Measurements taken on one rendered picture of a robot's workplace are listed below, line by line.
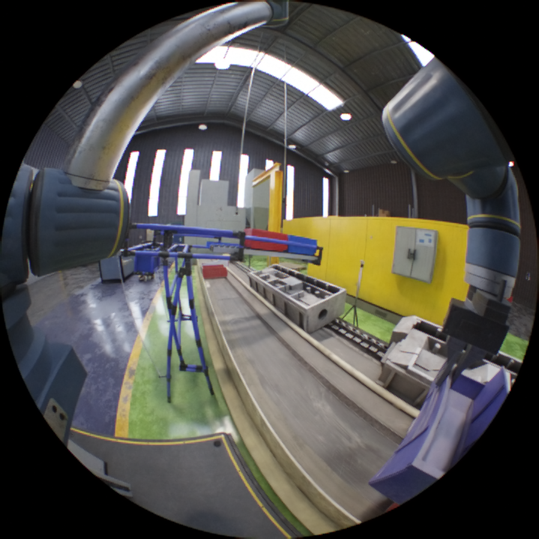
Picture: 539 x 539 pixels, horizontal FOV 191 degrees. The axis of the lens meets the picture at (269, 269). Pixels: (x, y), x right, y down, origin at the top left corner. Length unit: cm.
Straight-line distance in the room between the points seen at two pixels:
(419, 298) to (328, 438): 267
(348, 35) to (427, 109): 876
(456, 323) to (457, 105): 27
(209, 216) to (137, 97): 702
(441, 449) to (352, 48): 933
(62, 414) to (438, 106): 56
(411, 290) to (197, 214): 734
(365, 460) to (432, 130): 71
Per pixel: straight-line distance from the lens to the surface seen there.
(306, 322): 99
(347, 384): 80
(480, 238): 29
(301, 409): 67
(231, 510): 100
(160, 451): 111
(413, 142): 19
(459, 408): 58
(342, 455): 64
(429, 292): 298
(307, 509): 77
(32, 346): 39
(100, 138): 37
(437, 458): 47
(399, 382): 77
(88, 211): 36
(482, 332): 33
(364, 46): 911
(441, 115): 17
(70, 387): 41
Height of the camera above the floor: 133
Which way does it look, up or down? 12 degrees down
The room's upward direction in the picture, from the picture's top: 2 degrees clockwise
